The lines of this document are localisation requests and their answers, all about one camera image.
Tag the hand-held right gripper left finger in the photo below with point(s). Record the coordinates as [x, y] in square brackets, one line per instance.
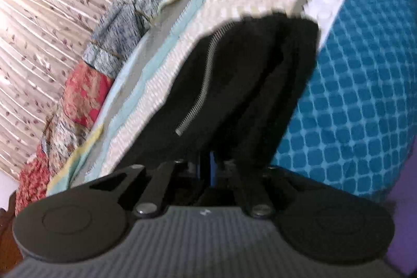
[163, 183]

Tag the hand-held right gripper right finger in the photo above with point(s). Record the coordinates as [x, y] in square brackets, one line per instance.
[213, 170]

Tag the purple cloth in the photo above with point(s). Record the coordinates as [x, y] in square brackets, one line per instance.
[404, 232]

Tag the wooden bed frame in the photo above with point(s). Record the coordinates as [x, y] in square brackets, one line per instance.
[6, 232]

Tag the pile of colourful folded clothes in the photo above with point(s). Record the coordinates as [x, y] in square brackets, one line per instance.
[84, 92]

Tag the beige and teal printed blanket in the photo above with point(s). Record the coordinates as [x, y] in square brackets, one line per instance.
[358, 69]

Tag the beige floral curtain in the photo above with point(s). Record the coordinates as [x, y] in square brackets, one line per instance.
[39, 20]

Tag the black pants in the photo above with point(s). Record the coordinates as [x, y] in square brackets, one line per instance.
[247, 86]

